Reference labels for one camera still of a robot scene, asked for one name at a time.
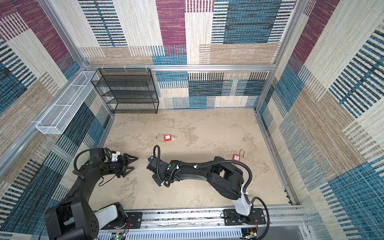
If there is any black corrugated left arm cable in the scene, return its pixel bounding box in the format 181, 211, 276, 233
72, 148, 100, 176

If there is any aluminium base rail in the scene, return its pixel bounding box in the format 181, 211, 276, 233
97, 205, 317, 240

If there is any red padlock with white label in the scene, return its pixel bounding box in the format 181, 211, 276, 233
156, 135, 173, 142

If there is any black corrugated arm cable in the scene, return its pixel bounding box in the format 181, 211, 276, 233
152, 145, 271, 240
72, 148, 100, 176

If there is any white wire mesh wall basket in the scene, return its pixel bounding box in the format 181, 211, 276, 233
36, 71, 95, 135

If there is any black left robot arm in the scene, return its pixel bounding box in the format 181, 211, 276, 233
44, 148, 138, 240

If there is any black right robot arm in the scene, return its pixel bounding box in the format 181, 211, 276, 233
147, 156, 253, 216

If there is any black wire mesh shelf rack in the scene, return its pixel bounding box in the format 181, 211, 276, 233
91, 68, 159, 114

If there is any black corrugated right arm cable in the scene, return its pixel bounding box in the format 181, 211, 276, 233
152, 145, 271, 240

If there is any small red padlock with key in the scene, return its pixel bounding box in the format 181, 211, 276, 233
233, 149, 245, 162

